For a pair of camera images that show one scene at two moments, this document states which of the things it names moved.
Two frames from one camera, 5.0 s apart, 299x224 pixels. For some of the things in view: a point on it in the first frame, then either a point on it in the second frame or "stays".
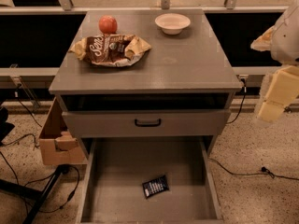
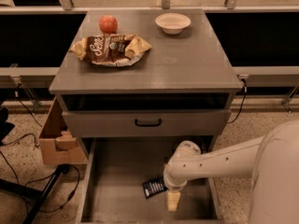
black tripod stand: (40, 196) stays
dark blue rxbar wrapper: (156, 186) stays
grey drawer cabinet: (142, 75) stays
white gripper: (287, 41) → (175, 184)
